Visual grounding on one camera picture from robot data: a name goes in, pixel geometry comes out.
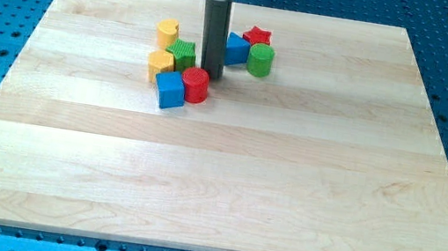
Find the yellow hexagon block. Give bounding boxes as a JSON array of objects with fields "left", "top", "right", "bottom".
[{"left": 147, "top": 50, "right": 175, "bottom": 83}]

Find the blue triangle block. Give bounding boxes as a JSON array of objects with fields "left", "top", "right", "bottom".
[{"left": 224, "top": 33, "right": 251, "bottom": 66}]

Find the light wooden board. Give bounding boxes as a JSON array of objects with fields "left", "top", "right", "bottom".
[{"left": 0, "top": 0, "right": 448, "bottom": 251}]

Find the blue cube block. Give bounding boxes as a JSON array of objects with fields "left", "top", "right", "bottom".
[{"left": 156, "top": 71, "right": 185, "bottom": 109}]

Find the green star block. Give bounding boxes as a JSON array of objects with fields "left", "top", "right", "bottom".
[{"left": 165, "top": 39, "right": 196, "bottom": 72}]

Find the green cylinder block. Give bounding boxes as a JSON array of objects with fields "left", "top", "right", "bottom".
[{"left": 246, "top": 43, "right": 275, "bottom": 78}]

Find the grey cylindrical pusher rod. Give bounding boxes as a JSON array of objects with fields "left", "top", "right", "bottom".
[{"left": 201, "top": 0, "right": 233, "bottom": 80}]

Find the red star block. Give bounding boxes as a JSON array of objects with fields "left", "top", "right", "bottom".
[{"left": 242, "top": 26, "right": 272, "bottom": 46}]

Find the red cylinder block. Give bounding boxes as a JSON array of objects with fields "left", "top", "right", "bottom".
[{"left": 181, "top": 67, "right": 209, "bottom": 104}]

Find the yellow heart block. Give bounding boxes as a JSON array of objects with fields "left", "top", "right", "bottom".
[{"left": 156, "top": 18, "right": 180, "bottom": 50}]

